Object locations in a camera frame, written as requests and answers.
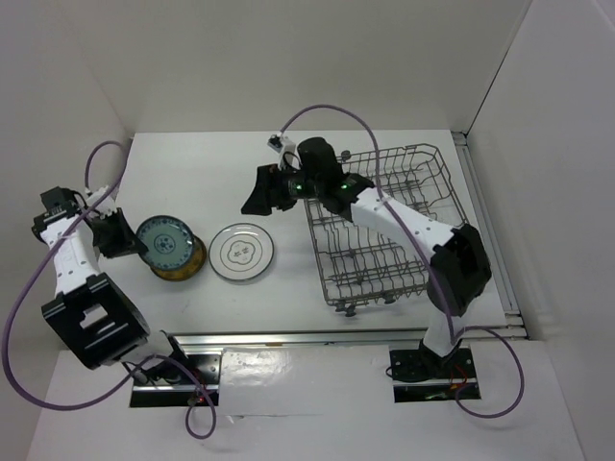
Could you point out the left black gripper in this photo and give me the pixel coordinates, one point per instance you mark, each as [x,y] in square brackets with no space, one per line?
[128,243]

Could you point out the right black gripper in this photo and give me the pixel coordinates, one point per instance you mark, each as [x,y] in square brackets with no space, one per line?
[268,192]

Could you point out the blue floral plate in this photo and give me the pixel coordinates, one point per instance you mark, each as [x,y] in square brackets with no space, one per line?
[169,242]

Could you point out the white plate thin green rings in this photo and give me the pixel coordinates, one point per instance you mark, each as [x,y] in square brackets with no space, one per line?
[243,250]

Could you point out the yellow patterned plate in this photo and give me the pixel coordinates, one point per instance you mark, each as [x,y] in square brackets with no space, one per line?
[193,266]

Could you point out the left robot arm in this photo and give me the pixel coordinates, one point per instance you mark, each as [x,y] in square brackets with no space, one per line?
[93,317]

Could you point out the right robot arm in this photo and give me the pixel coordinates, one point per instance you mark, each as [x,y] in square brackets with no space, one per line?
[457,264]

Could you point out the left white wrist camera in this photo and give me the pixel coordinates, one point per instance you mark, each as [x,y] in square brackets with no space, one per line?
[100,202]

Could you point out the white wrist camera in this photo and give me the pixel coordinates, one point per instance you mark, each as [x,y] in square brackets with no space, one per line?
[285,148]
[100,202]

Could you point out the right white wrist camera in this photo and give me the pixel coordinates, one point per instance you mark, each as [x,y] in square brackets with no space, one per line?
[285,148]

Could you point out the aluminium rail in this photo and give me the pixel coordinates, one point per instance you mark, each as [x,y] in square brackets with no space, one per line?
[298,338]

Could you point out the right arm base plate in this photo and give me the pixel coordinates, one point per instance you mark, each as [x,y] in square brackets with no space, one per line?
[414,382]

